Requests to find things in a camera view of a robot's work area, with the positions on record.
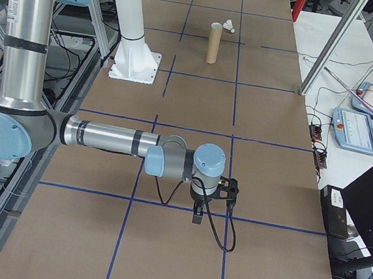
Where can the white feather shuttlecock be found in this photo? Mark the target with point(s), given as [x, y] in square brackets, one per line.
[228, 26]

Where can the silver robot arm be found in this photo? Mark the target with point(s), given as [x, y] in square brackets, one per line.
[20, 60]

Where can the small orange circuit board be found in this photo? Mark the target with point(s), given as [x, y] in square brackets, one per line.
[316, 132]
[320, 160]

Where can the black computer box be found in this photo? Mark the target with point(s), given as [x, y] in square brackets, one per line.
[333, 210]

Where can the brown cardboard tube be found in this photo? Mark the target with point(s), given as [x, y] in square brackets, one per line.
[213, 45]

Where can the blue teach pendant white screen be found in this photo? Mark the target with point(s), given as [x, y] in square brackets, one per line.
[356, 130]

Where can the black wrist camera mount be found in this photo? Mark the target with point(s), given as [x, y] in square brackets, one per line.
[229, 189]

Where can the white column with base plate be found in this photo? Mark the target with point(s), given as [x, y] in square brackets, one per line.
[132, 22]

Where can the aluminium frame post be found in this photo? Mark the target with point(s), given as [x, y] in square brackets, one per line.
[332, 41]

